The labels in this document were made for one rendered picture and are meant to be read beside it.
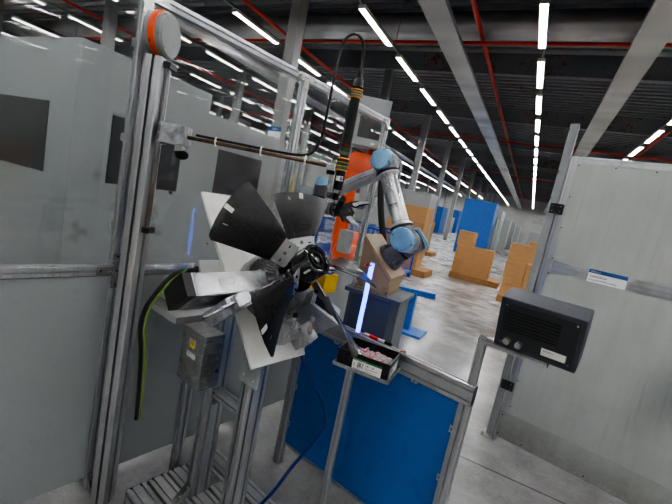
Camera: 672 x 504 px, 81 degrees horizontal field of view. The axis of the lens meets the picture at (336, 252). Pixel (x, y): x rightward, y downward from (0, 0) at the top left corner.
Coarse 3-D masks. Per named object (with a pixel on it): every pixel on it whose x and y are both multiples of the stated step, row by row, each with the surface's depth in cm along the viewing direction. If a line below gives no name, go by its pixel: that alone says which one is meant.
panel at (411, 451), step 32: (320, 352) 193; (320, 384) 193; (352, 384) 181; (384, 384) 171; (416, 384) 161; (320, 416) 193; (352, 416) 181; (384, 416) 171; (416, 416) 161; (448, 416) 153; (320, 448) 193; (352, 448) 181; (384, 448) 170; (416, 448) 161; (352, 480) 181; (384, 480) 170; (416, 480) 161
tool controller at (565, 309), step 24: (504, 312) 135; (528, 312) 130; (552, 312) 125; (576, 312) 125; (504, 336) 137; (528, 336) 131; (552, 336) 127; (576, 336) 122; (552, 360) 128; (576, 360) 124
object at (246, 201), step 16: (240, 192) 125; (256, 192) 128; (224, 208) 122; (240, 208) 125; (256, 208) 127; (240, 224) 125; (256, 224) 127; (272, 224) 130; (224, 240) 123; (240, 240) 126; (256, 240) 129; (272, 240) 131
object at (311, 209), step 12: (288, 192) 157; (276, 204) 153; (288, 204) 154; (300, 204) 154; (312, 204) 156; (324, 204) 158; (288, 216) 150; (300, 216) 150; (312, 216) 151; (288, 228) 147; (300, 228) 147; (312, 228) 147
